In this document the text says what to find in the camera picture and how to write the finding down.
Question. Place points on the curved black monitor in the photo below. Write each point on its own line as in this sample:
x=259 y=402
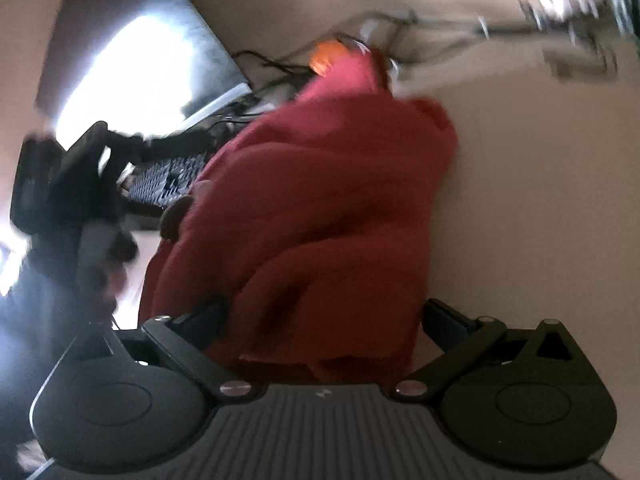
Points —
x=145 y=50

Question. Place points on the black keyboard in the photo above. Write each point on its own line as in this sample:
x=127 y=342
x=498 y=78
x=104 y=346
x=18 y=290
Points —
x=165 y=180

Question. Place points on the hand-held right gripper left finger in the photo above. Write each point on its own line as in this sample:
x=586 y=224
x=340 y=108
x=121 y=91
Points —
x=205 y=325

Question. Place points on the red fleece garment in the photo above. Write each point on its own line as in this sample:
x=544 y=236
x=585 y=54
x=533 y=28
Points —
x=320 y=200

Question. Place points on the person's left hand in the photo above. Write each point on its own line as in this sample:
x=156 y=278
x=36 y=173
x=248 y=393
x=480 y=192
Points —
x=120 y=252

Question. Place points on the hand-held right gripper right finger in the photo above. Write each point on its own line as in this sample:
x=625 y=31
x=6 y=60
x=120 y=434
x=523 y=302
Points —
x=445 y=327

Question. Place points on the person's left forearm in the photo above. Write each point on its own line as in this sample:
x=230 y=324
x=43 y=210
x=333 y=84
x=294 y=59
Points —
x=30 y=360

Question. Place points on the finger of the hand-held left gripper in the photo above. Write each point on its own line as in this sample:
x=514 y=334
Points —
x=170 y=141

